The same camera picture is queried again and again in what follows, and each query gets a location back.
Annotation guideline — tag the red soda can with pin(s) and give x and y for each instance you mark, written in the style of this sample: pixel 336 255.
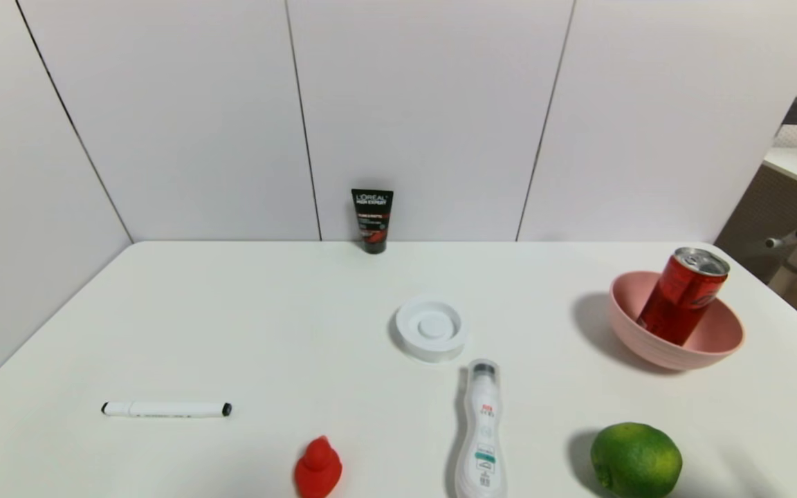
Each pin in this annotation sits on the red soda can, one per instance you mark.
pixel 682 297

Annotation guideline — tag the pink bowl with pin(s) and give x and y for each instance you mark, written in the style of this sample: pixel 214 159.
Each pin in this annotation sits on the pink bowl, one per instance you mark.
pixel 675 353

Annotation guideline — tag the green lime fruit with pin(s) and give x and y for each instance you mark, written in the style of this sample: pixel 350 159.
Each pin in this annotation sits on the green lime fruit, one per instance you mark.
pixel 636 460

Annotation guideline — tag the white side desk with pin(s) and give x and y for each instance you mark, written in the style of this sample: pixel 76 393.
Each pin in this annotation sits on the white side desk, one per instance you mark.
pixel 796 164

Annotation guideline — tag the white plastic bottle green label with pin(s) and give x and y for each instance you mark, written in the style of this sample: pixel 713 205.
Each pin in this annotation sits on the white plastic bottle green label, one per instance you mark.
pixel 483 443

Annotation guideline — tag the white round lid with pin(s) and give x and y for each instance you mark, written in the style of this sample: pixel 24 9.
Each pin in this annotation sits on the white round lid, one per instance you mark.
pixel 432 328

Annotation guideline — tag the red rubber duck toy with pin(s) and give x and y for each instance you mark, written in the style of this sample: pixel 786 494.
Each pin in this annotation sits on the red rubber duck toy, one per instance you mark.
pixel 317 469

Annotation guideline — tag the black L'Oreal cosmetic tube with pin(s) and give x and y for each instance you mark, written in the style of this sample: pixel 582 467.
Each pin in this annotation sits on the black L'Oreal cosmetic tube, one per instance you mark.
pixel 371 211

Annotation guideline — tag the white marker pen black caps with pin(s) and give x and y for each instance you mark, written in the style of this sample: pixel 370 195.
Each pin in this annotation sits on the white marker pen black caps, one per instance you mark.
pixel 163 409

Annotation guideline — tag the black wall bracket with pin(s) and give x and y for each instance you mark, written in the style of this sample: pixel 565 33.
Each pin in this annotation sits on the black wall bracket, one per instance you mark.
pixel 796 111

